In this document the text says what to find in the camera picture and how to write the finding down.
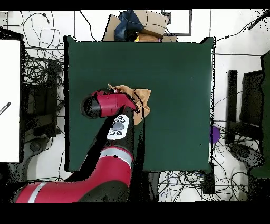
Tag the tan terry towel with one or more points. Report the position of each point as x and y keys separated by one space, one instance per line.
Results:
x=143 y=97

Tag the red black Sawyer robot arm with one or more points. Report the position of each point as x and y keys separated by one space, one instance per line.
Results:
x=114 y=169

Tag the dark green table cloth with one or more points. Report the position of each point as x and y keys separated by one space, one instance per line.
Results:
x=168 y=84

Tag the purple round object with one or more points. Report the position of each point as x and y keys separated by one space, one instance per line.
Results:
x=215 y=134

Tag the dark blue garment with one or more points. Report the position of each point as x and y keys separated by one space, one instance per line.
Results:
x=126 y=25

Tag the black metal rack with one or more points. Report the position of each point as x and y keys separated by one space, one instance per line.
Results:
x=50 y=84

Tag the brown cardboard box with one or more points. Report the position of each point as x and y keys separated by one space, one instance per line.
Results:
x=154 y=21

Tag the black upright bar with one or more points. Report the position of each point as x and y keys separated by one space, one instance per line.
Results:
x=231 y=95

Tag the black power strip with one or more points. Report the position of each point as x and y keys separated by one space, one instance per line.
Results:
x=208 y=181

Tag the grey stand base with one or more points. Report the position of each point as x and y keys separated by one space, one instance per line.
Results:
x=242 y=153
x=35 y=145

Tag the black panel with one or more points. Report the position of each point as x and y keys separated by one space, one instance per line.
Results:
x=252 y=95

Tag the white board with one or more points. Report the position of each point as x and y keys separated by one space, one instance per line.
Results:
x=9 y=84

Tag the grey striped rod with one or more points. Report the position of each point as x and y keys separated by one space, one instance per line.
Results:
x=5 y=108

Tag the dark green fabric furniture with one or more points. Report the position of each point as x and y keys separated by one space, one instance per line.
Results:
x=266 y=105

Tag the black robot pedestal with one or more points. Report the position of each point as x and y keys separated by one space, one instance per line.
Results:
x=154 y=186

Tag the black square floor frame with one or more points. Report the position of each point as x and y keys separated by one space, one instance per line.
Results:
x=190 y=21

